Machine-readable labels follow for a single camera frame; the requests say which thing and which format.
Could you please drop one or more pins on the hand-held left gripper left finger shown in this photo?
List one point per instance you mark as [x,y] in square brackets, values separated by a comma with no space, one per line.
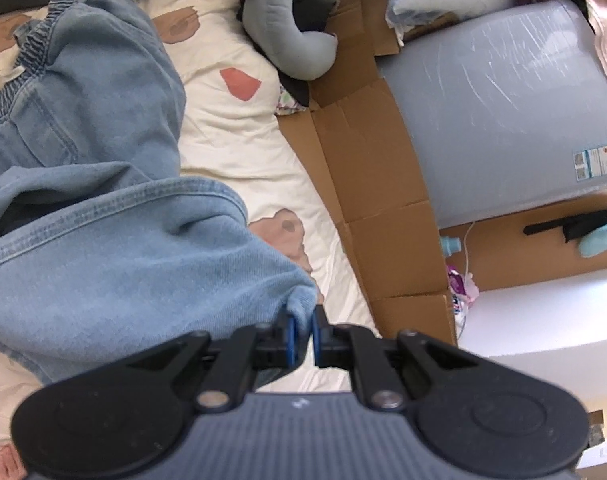
[291,340]

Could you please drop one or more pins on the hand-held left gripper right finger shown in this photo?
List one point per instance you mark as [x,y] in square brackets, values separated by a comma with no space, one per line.
[317,340]

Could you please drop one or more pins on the light blue denim pants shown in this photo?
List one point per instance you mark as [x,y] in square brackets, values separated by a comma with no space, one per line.
[108,260]

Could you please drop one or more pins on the colourful plastic bag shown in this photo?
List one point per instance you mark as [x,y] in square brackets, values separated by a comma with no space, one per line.
[461,290]

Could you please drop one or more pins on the small blue bottle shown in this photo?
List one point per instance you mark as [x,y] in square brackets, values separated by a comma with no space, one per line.
[451,246]

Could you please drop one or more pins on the flattened cardboard box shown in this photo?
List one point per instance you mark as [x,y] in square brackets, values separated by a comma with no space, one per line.
[373,185]

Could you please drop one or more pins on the cream printed bed sheet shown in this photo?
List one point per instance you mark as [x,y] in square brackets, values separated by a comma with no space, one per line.
[233,135]

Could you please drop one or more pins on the brown cardboard panel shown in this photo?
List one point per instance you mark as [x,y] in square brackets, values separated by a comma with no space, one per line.
[523,260]

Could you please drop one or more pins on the floral cloth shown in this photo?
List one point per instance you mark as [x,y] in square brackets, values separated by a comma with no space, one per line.
[288,102]

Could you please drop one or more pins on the grey plastic-wrapped mattress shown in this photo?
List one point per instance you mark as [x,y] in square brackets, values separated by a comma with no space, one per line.
[483,110]

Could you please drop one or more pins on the teal cloth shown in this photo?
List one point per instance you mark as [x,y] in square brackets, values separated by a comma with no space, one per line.
[601,242]

